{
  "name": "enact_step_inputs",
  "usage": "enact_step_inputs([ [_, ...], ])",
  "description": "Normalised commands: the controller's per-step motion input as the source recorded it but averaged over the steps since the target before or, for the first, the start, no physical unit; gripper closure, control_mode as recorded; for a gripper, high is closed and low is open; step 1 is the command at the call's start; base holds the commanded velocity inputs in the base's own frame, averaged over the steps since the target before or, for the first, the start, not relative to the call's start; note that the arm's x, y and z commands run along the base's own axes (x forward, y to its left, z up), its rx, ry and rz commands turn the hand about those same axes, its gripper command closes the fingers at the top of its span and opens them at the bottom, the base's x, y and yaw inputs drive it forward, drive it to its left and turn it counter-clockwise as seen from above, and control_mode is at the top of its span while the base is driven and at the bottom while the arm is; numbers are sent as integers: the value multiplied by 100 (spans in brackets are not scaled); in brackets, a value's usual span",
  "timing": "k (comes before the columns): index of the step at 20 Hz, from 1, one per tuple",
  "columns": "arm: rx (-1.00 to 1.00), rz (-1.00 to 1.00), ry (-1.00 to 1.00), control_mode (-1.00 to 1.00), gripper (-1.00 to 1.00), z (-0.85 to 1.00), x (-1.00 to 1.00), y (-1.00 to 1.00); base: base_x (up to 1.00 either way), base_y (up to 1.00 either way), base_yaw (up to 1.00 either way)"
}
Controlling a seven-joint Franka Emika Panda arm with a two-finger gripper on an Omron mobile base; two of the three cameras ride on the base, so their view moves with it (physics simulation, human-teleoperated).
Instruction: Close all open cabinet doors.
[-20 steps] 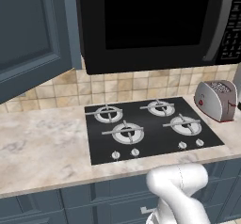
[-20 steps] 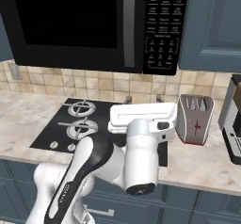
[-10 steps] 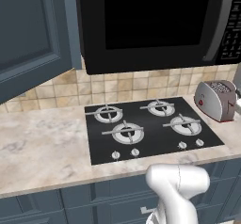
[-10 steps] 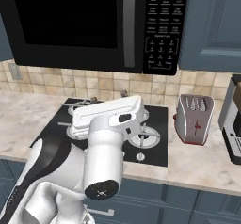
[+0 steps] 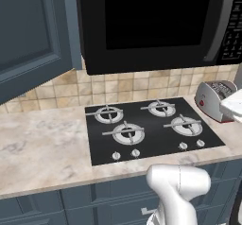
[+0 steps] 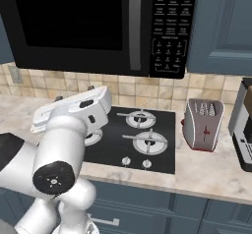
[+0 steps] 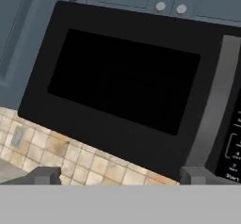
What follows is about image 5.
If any black gas hob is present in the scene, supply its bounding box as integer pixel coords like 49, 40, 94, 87
84, 96, 227, 167

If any blue-grey drawer front with handle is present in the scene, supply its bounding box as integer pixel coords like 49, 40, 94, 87
64, 196, 163, 225

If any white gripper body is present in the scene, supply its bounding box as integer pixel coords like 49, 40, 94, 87
219, 88, 242, 125

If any blue-grey base cupboard front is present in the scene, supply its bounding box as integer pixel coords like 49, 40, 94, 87
192, 158, 242, 225
0, 190, 68, 225

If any silver and red toaster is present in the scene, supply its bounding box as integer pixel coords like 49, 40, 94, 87
194, 79, 239, 124

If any grey microwave handle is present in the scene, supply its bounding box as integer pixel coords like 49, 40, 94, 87
203, 0, 236, 63

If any blue-grey cabinet door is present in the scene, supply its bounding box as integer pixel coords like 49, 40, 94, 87
0, 0, 83, 106

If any black microwave oven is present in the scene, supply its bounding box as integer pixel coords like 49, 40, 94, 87
75, 0, 242, 77

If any silver drawer handle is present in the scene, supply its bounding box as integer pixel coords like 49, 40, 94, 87
140, 206, 160, 216

